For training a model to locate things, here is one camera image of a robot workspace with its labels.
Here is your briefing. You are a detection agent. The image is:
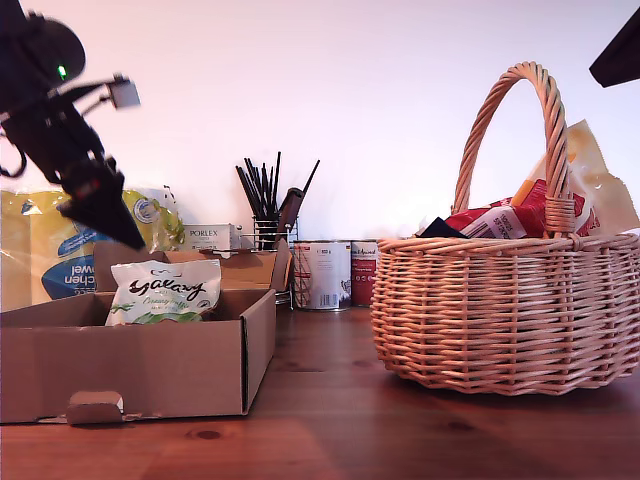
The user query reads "white Galaxy chocolate egg bag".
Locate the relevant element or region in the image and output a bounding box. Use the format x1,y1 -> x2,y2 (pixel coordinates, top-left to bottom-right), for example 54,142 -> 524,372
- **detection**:
104,258 -> 223,327

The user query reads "brown cardboard box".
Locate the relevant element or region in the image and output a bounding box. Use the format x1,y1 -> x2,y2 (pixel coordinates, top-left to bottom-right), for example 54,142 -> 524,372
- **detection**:
0,238 -> 294,426

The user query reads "red white Maltesers bunnies bag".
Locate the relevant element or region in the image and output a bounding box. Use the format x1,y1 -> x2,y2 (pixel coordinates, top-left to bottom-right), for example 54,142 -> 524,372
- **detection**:
444,118 -> 640,240

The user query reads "blue mini eggs bag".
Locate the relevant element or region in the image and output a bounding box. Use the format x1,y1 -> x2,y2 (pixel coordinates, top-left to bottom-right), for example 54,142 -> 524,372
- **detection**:
418,215 -> 469,239

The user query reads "white Porlex box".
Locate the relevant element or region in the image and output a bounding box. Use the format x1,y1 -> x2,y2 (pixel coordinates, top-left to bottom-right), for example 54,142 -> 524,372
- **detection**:
182,223 -> 244,259

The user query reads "yellow kitchen towel pack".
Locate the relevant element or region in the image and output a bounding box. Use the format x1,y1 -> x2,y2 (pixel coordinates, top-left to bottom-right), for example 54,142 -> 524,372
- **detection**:
0,187 -> 187,315

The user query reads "black chopstick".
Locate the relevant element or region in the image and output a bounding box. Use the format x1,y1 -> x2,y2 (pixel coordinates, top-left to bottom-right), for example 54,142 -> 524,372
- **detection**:
243,158 -> 270,222
297,159 -> 321,202
271,151 -> 282,222
234,166 -> 262,222

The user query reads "red and white tin can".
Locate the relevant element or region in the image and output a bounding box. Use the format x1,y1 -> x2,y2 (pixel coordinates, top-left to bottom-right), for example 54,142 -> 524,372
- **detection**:
349,240 -> 384,309

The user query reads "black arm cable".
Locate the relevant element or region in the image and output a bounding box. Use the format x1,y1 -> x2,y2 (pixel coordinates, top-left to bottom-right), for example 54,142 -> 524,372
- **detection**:
0,142 -> 27,180

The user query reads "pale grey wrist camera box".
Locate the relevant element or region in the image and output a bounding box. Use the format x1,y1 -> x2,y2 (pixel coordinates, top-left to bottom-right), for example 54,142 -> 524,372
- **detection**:
49,73 -> 142,112

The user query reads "chrome wire utensil holder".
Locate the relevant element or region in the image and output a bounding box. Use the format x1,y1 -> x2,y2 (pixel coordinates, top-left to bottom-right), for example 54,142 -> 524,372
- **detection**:
252,215 -> 301,309

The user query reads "brown wooden utensil handle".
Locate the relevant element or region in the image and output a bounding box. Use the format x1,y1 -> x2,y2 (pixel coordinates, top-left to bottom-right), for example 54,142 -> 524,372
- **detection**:
276,187 -> 305,246

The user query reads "woven wicker basket with handle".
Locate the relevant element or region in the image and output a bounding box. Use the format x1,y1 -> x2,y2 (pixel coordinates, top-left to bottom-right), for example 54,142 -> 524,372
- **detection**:
370,60 -> 640,396

